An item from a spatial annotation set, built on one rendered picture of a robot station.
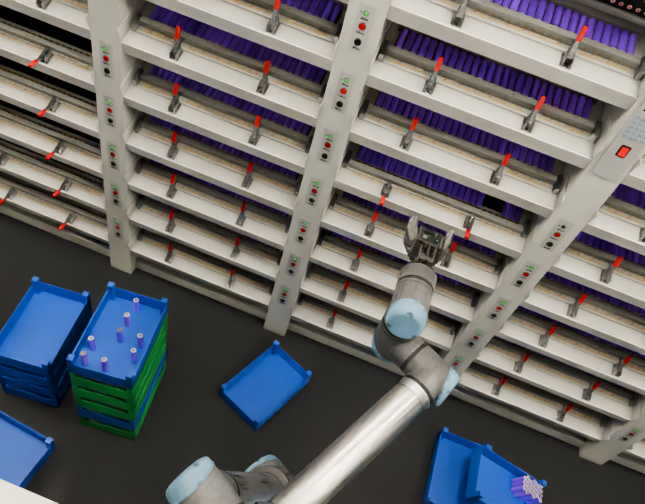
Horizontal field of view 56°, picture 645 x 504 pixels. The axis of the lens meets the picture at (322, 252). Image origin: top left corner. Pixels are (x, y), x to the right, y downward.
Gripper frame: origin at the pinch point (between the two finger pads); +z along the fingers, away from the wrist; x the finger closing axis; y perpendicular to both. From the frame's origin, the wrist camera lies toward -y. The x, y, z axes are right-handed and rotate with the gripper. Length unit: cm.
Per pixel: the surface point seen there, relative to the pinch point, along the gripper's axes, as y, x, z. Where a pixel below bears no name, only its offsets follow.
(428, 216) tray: -10.8, -0.3, 16.4
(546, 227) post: 1.8, -31.4, 15.9
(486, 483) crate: -98, -61, -11
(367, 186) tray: -10.1, 20.1, 18.2
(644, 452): -86, -117, 21
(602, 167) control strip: 26.7, -33.4, 14.6
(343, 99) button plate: 17.6, 34.4, 15.1
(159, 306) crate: -63, 70, -16
